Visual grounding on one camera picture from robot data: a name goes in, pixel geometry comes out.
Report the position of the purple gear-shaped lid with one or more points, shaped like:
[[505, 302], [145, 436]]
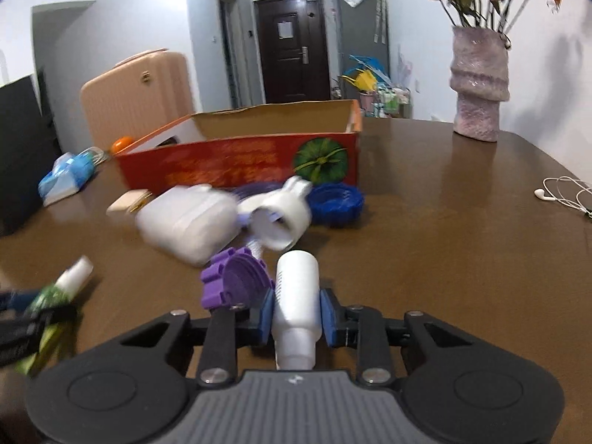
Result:
[[234, 277]]

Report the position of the green spray bottle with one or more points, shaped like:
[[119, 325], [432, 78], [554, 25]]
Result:
[[62, 292]]

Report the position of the grey refrigerator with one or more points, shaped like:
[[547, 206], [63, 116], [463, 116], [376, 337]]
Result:
[[363, 34]]

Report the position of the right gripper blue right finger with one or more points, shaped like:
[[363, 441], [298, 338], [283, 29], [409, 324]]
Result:
[[362, 329]]

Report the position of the orange fruit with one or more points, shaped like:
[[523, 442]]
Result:
[[121, 144]]

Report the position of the black paper bag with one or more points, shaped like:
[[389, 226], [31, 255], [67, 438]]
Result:
[[27, 154]]

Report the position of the white tape roll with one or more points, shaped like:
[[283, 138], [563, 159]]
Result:
[[277, 219]]

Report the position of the orange cardboard box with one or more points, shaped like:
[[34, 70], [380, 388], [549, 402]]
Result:
[[316, 140]]

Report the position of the blue tissue pack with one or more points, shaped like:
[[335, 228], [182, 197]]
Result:
[[69, 174]]

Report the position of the pink small suitcase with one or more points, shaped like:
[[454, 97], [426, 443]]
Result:
[[137, 96]]

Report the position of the white small bottle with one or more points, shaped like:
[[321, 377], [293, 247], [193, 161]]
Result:
[[296, 326]]

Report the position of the dark brown entrance door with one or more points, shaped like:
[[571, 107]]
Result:
[[293, 50]]

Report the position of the translucent white plastic box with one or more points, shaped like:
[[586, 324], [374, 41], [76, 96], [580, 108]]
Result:
[[191, 223]]

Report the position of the blue gear-shaped lid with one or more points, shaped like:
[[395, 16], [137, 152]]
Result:
[[335, 204]]

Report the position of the beige square charger plug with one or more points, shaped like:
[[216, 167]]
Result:
[[129, 202]]

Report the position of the yellow blue toy pile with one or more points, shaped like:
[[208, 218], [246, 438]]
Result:
[[378, 95]]

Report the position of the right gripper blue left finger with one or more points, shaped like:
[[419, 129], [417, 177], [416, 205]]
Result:
[[227, 330]]

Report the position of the pink textured vase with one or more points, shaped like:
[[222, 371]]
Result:
[[480, 76]]

